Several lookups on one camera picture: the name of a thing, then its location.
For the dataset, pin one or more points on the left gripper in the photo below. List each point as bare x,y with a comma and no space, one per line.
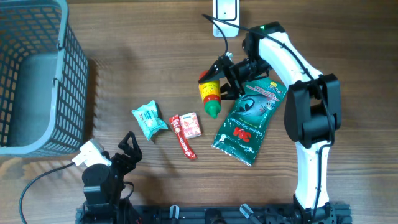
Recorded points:
135,152

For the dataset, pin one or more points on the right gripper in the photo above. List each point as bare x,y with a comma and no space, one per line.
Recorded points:
221,69

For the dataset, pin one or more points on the red sauce bottle green cap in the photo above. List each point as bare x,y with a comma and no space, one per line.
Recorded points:
211,97

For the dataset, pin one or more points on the pale teal tissue packet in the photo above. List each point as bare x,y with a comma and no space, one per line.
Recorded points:
148,119

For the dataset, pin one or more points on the red Nescafe stick sachet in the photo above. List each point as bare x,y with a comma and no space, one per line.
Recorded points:
177,128

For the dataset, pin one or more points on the green 3M gloves packet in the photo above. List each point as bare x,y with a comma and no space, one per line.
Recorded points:
243,131

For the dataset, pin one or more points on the red white small packet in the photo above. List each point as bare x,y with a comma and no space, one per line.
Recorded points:
190,125

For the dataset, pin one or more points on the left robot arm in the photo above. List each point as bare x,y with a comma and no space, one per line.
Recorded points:
103,186

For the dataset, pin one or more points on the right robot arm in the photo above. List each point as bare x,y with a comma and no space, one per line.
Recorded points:
273,73

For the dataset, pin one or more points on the white barcode scanner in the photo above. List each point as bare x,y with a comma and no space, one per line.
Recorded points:
229,11

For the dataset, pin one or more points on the grey plastic mesh basket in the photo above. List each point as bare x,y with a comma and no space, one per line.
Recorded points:
44,80

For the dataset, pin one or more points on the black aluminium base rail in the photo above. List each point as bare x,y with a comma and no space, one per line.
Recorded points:
211,215

